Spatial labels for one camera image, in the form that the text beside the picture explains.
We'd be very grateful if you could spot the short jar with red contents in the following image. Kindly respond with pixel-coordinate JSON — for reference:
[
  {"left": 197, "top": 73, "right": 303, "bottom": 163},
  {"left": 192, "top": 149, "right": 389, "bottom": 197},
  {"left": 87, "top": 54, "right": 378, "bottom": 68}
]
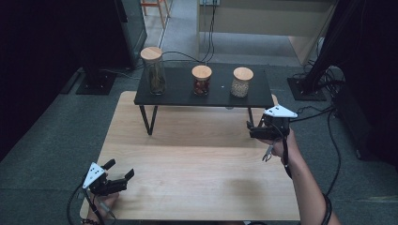
[{"left": 191, "top": 65, "right": 213, "bottom": 97}]

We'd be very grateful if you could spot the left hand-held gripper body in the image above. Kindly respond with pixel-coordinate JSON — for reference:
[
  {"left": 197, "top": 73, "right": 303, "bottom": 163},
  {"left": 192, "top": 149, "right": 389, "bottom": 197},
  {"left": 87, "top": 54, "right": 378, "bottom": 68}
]
[{"left": 82, "top": 162, "right": 129, "bottom": 197}]

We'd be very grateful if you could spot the short black floor cable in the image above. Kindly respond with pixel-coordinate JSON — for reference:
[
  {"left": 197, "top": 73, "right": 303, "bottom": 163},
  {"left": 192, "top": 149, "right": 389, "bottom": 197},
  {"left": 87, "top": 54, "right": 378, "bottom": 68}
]
[{"left": 289, "top": 105, "right": 336, "bottom": 125}]

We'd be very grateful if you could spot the black monitor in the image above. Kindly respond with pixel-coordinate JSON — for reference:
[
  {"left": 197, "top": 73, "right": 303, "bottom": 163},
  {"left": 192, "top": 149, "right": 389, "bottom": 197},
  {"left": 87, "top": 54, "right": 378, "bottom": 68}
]
[{"left": 114, "top": 0, "right": 148, "bottom": 70}]

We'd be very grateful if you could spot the black box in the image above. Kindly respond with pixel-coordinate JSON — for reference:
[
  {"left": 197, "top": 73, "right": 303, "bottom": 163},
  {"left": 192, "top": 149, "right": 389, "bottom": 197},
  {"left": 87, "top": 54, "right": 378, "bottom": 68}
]
[{"left": 332, "top": 88, "right": 376, "bottom": 162}]

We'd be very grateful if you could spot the dark curtain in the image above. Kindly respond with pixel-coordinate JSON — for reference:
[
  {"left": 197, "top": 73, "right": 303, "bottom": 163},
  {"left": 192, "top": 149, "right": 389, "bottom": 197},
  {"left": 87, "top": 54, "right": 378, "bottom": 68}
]
[
  {"left": 0, "top": 0, "right": 95, "bottom": 162},
  {"left": 337, "top": 0, "right": 398, "bottom": 170}
]

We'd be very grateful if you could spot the black flat floor bar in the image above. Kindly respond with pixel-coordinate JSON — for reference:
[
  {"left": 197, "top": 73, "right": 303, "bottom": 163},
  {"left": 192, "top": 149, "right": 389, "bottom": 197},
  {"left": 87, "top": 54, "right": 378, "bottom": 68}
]
[{"left": 59, "top": 70, "right": 83, "bottom": 96}]

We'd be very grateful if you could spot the tall glass jar wooden lid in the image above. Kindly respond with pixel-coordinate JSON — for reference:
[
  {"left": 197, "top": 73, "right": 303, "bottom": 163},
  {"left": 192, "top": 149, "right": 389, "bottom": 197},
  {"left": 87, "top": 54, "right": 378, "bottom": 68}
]
[{"left": 140, "top": 46, "right": 167, "bottom": 97}]

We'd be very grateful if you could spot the person's right hand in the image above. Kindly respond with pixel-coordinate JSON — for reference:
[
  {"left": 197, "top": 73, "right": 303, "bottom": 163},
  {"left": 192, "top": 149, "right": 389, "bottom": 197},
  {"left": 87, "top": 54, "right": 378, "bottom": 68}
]
[{"left": 259, "top": 129, "right": 302, "bottom": 167}]

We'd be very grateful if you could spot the silver metal clip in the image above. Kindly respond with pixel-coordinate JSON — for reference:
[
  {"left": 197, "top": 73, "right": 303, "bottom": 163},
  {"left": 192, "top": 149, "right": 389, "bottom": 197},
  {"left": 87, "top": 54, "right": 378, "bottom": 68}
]
[{"left": 262, "top": 142, "right": 276, "bottom": 163}]

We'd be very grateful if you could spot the light wooden desk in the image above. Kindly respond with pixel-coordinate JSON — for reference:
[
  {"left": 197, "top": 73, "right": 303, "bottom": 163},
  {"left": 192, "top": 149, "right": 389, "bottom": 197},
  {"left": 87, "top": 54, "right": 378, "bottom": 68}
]
[{"left": 196, "top": 0, "right": 339, "bottom": 67}]

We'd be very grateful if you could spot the black cable to power strip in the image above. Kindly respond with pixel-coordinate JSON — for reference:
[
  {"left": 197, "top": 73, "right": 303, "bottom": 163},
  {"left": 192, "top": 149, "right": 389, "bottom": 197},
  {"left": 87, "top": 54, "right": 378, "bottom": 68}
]
[{"left": 132, "top": 0, "right": 219, "bottom": 70}]

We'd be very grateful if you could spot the hand-held gripper cable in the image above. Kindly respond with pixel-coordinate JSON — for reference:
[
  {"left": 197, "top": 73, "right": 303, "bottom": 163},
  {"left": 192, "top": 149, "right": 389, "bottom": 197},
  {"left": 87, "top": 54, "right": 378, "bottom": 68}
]
[
  {"left": 66, "top": 184, "right": 104, "bottom": 225},
  {"left": 275, "top": 123, "right": 333, "bottom": 225}
]

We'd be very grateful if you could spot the long black floor cable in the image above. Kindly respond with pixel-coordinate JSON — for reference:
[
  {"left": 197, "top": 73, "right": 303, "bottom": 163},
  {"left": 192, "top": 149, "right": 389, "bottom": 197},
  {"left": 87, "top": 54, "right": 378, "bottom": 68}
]
[{"left": 322, "top": 109, "right": 343, "bottom": 198}]

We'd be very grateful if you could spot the right hand-held gripper cable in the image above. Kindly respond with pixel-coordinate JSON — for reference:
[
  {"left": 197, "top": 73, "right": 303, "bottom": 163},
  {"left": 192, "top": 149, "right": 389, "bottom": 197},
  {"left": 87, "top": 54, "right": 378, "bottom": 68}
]
[{"left": 275, "top": 123, "right": 333, "bottom": 225}]

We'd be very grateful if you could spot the black shelf with metal legs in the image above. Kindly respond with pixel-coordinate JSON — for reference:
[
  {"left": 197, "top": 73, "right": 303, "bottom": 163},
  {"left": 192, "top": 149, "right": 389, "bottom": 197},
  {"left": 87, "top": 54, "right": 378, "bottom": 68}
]
[{"left": 133, "top": 65, "right": 276, "bottom": 138}]

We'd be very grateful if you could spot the glass jar with pale grains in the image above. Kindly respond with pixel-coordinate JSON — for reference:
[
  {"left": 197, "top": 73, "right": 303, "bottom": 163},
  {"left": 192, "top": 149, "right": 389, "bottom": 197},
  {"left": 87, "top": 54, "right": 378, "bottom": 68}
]
[{"left": 230, "top": 67, "right": 254, "bottom": 98}]

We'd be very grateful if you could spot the left hand-held gripper cable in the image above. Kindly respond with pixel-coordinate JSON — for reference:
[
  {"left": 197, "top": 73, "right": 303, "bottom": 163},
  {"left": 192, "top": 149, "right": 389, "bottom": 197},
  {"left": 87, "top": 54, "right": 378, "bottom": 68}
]
[{"left": 66, "top": 184, "right": 104, "bottom": 225}]

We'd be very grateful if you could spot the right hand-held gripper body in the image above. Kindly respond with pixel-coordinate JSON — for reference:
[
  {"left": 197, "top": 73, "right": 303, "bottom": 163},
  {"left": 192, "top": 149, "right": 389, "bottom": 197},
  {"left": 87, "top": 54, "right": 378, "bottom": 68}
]
[{"left": 256, "top": 104, "right": 299, "bottom": 141}]

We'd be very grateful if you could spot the tangle of black cables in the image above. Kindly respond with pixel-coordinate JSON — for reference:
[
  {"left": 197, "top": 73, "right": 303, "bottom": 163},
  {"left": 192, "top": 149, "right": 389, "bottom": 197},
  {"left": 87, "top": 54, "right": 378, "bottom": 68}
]
[{"left": 294, "top": 59, "right": 345, "bottom": 95}]

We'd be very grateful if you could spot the black stand with square base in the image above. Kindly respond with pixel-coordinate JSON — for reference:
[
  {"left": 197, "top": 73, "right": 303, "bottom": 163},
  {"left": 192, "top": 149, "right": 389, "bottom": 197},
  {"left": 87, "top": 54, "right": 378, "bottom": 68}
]
[{"left": 75, "top": 60, "right": 117, "bottom": 96}]

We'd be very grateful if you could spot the person's left hand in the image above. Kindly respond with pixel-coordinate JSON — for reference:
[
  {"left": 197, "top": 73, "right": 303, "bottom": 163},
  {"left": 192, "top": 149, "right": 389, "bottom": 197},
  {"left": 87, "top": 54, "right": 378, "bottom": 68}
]
[{"left": 89, "top": 191, "right": 120, "bottom": 218}]

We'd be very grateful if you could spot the black slanted stand with base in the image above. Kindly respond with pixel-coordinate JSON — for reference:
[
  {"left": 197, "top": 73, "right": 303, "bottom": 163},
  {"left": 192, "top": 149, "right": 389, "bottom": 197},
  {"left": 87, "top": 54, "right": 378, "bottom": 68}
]
[{"left": 286, "top": 0, "right": 370, "bottom": 102}]

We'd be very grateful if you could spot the orange wooden chair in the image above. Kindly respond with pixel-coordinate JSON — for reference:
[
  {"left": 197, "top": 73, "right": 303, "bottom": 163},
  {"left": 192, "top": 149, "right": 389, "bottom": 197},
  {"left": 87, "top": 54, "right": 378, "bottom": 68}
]
[{"left": 140, "top": 0, "right": 173, "bottom": 30}]

